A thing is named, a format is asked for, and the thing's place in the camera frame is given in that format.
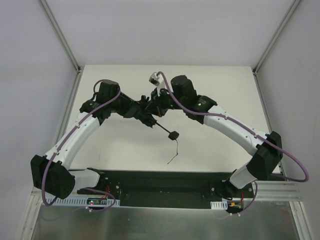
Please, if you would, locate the black folding umbrella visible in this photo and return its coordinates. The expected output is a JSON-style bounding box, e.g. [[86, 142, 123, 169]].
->
[[120, 93, 179, 164]]

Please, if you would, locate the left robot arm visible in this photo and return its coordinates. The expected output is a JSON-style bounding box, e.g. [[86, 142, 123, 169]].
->
[[30, 79, 139, 206]]

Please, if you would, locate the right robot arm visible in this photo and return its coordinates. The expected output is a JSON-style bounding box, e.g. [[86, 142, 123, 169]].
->
[[149, 72, 283, 192]]

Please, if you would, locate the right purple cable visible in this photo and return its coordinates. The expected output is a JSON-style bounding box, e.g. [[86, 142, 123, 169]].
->
[[157, 71, 310, 183]]

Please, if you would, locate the purple cable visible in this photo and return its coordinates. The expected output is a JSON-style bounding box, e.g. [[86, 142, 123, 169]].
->
[[157, 71, 310, 183], [40, 78, 122, 207]]

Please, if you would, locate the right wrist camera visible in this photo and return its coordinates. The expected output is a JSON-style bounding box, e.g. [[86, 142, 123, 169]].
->
[[148, 72, 166, 95]]

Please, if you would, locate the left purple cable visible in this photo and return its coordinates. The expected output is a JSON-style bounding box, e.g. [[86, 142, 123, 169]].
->
[[40, 78, 122, 207]]

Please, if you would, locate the left white cable duct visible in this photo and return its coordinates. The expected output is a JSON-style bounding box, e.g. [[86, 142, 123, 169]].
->
[[52, 196, 120, 208]]

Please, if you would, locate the white cable duct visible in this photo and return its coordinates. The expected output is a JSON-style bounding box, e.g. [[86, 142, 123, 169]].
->
[[210, 201, 228, 211], [52, 196, 120, 208]]

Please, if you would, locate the right white cable duct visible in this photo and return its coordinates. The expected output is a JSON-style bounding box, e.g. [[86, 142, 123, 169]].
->
[[210, 201, 228, 211]]

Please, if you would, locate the aluminium cross rail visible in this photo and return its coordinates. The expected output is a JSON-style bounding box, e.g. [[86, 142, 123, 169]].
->
[[256, 181, 302, 202]]

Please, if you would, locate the left aluminium frame post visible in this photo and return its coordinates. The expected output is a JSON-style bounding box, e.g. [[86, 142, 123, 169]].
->
[[37, 0, 82, 73]]

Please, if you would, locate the aluminium frame post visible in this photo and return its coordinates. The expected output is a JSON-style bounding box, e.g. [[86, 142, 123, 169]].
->
[[37, 0, 82, 73], [252, 0, 303, 76]]

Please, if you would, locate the right aluminium frame post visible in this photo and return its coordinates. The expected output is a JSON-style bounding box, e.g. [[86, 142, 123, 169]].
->
[[252, 0, 303, 76]]

